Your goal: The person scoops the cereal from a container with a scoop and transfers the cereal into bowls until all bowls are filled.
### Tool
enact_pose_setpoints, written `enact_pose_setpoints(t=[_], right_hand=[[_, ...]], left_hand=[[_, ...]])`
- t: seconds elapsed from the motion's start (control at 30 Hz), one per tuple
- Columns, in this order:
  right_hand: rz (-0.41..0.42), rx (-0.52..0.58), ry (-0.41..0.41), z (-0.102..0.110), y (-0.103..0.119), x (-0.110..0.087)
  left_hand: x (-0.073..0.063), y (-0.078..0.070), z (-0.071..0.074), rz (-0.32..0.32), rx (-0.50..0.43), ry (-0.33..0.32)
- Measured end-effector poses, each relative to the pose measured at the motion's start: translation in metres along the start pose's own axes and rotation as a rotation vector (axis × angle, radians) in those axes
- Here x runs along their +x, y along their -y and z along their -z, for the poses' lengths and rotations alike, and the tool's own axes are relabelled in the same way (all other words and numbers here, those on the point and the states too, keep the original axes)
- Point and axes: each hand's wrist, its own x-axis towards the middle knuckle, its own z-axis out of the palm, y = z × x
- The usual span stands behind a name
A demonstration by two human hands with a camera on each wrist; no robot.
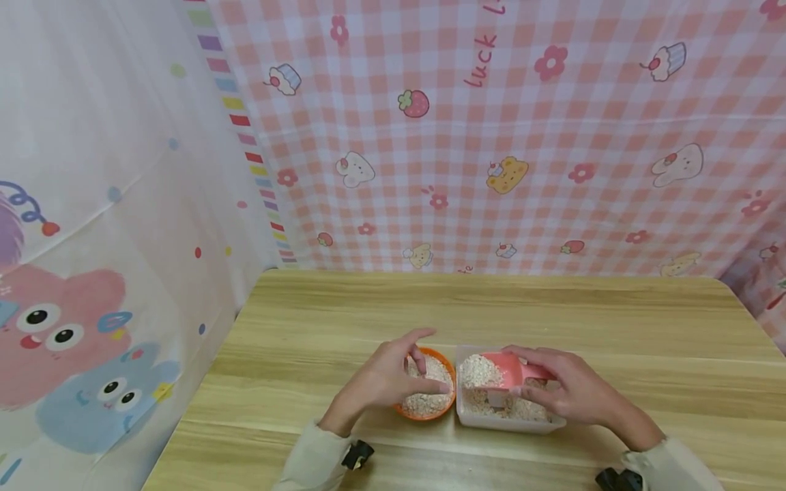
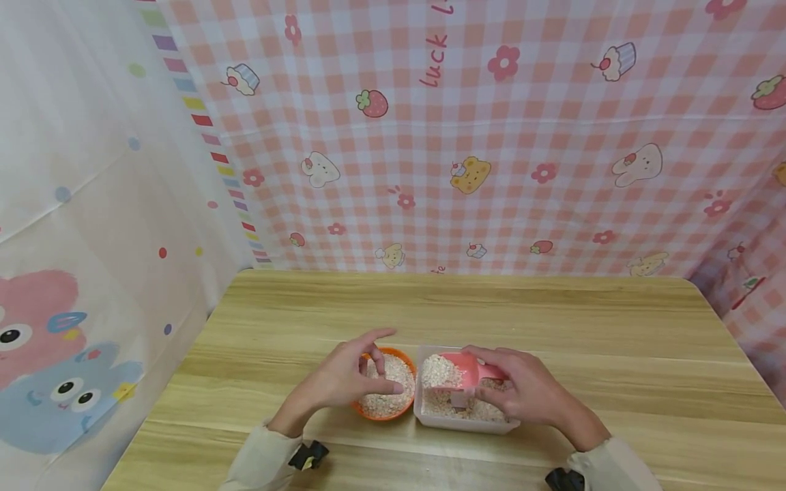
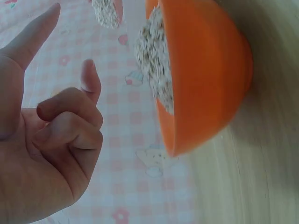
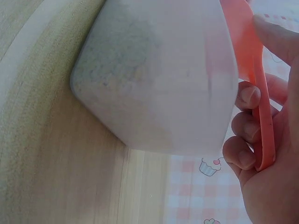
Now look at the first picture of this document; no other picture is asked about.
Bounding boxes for person's right hand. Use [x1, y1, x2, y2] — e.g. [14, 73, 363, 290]
[502, 344, 622, 428]

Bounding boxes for person's left hand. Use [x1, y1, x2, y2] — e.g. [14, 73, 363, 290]
[318, 329, 453, 438]

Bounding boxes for pink plastic scoop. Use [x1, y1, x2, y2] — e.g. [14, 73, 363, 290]
[478, 351, 557, 409]

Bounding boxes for orange bowl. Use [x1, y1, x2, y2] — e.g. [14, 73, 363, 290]
[393, 346, 459, 422]

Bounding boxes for person's right forearm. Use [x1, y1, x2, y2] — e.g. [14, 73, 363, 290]
[608, 399, 727, 491]

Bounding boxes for person's left forearm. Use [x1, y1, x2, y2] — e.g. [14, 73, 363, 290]
[272, 417, 358, 491]

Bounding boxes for heap of oat flakes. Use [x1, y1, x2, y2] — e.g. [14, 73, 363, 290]
[401, 355, 454, 416]

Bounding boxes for clear plastic container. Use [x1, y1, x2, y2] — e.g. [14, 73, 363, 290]
[454, 344, 568, 436]

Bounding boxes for layer of oat flakes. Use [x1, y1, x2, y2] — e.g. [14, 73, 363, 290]
[458, 354, 551, 423]

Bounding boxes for black wrist band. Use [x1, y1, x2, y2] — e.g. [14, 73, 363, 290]
[340, 439, 375, 472]
[594, 466, 645, 491]

